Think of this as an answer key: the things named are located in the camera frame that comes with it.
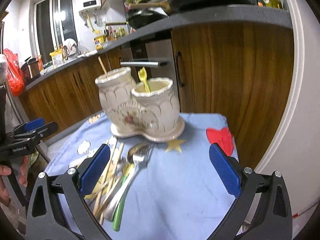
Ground yellow green-handled spoon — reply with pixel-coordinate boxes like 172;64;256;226
138;67;151;93

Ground person's left hand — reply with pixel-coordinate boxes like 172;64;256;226
0;154;29;205

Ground red plastic bag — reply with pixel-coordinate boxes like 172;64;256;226
3;48;25;97

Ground blue cartoon cloth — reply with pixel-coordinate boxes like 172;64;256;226
44;112;239;240

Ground silver metal fork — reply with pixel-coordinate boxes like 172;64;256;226
104;153;148;221

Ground silver metal spoon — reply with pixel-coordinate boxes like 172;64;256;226
97;142;151;221

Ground cream ceramic utensil holder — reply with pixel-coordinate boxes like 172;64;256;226
95;67;185;142

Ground yellow oil bottle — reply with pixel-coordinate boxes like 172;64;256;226
94;35;106;50

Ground stainless steel oven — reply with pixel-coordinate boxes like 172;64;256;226
120;39;178;93

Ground yellow green-handled fork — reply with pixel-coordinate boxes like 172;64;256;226
112;164;134;231

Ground black wok wooden handle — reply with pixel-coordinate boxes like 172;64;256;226
105;9;167;29

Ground brown pan wooden handle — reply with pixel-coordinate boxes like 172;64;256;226
129;2;172;14

